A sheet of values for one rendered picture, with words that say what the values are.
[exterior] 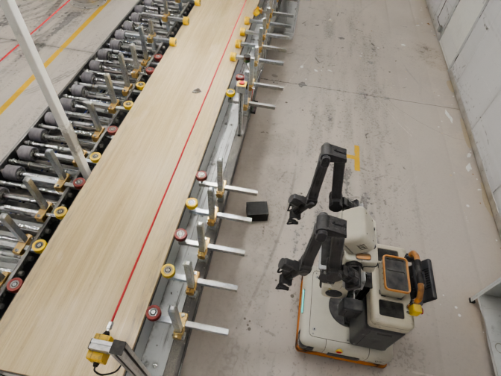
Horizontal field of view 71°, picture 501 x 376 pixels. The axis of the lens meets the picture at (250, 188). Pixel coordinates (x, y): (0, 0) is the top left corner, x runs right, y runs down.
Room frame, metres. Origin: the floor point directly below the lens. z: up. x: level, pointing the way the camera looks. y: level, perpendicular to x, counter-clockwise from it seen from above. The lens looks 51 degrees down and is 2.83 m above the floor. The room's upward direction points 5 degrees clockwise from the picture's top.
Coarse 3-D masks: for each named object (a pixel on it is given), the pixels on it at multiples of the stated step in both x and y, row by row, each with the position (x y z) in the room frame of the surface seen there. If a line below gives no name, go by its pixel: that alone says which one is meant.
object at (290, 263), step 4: (280, 260) 0.86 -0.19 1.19; (284, 260) 0.84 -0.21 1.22; (288, 260) 0.84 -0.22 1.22; (292, 260) 0.85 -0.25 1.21; (296, 260) 0.86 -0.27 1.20; (280, 264) 0.84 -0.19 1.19; (284, 264) 0.82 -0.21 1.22; (288, 264) 0.82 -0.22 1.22; (292, 264) 0.83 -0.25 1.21; (296, 264) 0.84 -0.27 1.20; (280, 268) 0.81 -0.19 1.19; (284, 268) 0.81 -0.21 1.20; (288, 268) 0.82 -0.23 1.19; (292, 268) 0.81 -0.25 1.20; (296, 268) 0.82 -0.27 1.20; (300, 272) 0.79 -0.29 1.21; (304, 272) 0.78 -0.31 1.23; (308, 272) 0.79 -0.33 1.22
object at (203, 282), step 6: (174, 276) 0.87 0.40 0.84; (180, 276) 0.87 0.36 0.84; (186, 282) 0.85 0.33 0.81; (198, 282) 0.85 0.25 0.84; (204, 282) 0.85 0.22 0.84; (210, 282) 0.85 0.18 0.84; (216, 282) 0.86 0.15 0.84; (216, 288) 0.83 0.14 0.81; (222, 288) 0.83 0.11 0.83; (228, 288) 0.83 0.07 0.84; (234, 288) 0.83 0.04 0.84
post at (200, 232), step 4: (200, 224) 1.07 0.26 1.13; (200, 228) 1.05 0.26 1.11; (200, 232) 1.05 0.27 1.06; (204, 232) 1.08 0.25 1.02; (200, 236) 1.05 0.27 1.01; (204, 236) 1.08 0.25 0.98; (200, 240) 1.05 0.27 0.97; (204, 240) 1.07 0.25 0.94; (200, 244) 1.05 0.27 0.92; (204, 244) 1.07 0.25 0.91; (200, 248) 1.05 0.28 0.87; (204, 248) 1.06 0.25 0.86
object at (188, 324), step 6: (162, 318) 0.63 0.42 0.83; (168, 318) 0.63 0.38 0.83; (168, 324) 0.61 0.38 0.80; (186, 324) 0.61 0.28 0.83; (192, 324) 0.61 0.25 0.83; (198, 324) 0.61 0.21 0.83; (204, 330) 0.59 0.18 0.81; (210, 330) 0.58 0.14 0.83; (216, 330) 0.59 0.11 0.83; (222, 330) 0.59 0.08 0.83; (228, 330) 0.59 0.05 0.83
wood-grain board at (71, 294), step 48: (240, 0) 4.44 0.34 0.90; (192, 48) 3.26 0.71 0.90; (240, 48) 3.35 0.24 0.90; (144, 96) 2.44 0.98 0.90; (192, 96) 2.50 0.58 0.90; (144, 144) 1.87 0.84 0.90; (192, 144) 1.92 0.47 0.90; (96, 192) 1.38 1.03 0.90; (144, 192) 1.42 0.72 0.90; (96, 240) 1.03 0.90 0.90; (144, 240) 1.06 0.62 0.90; (48, 288) 0.71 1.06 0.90; (96, 288) 0.73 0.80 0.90; (144, 288) 0.76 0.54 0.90; (0, 336) 0.44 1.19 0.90; (48, 336) 0.46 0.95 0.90
